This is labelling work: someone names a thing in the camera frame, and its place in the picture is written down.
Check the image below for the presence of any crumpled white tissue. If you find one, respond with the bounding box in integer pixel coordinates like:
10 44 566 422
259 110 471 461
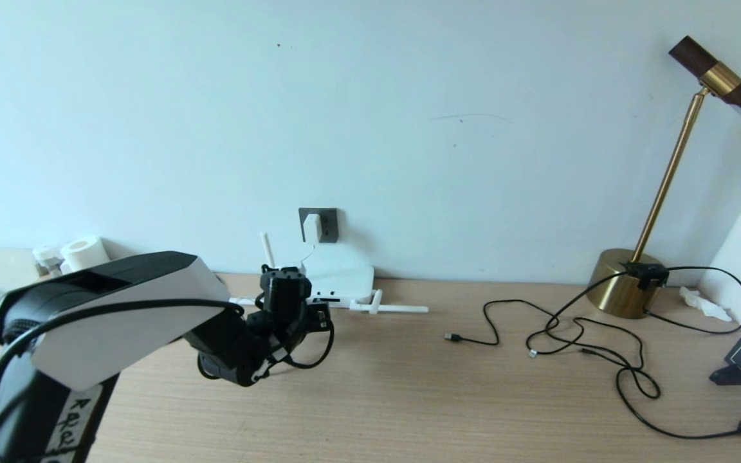
679 286 733 322

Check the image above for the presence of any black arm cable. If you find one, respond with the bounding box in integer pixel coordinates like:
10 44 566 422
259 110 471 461
0 297 336 463

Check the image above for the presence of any white toilet paper roll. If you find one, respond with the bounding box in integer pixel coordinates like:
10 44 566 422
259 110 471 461
62 236 111 271

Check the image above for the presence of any white router with antennas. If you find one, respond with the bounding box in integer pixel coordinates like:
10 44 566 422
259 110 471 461
229 233 429 314

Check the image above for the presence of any brass desk lamp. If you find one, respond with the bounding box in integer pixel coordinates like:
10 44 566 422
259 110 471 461
587 36 741 320

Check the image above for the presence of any grey wall socket plate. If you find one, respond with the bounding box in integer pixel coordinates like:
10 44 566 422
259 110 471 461
299 208 339 244

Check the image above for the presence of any black multi-head USB cable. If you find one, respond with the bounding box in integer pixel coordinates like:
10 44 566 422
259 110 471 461
444 299 662 399

